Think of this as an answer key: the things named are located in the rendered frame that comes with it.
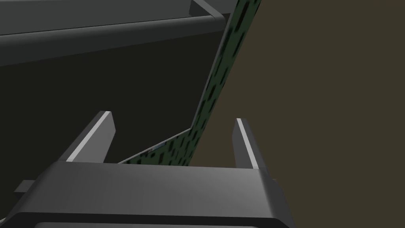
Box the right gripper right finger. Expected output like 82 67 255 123
232 118 269 174

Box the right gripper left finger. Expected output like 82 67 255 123
58 110 117 164

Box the dark appliance door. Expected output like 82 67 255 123
0 0 231 209

